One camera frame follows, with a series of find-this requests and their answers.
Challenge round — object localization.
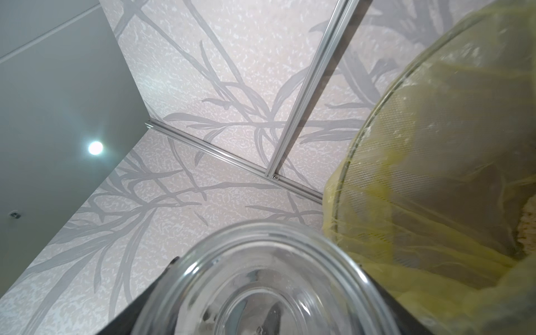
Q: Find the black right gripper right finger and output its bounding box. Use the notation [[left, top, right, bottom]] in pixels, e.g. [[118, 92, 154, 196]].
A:
[[364, 272, 433, 335]]

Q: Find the yellow plastic bin liner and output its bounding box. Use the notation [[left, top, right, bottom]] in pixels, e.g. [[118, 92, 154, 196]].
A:
[[323, 1, 535, 334]]

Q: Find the brown-lidded oatmeal jar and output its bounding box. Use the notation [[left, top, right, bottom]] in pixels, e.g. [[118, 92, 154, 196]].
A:
[[133, 221, 399, 334]]

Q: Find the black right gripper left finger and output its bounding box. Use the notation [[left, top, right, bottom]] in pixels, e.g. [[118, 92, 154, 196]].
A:
[[97, 256, 180, 335]]

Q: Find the mesh waste bin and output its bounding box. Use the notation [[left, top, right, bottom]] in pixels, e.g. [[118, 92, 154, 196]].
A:
[[326, 1, 535, 262]]

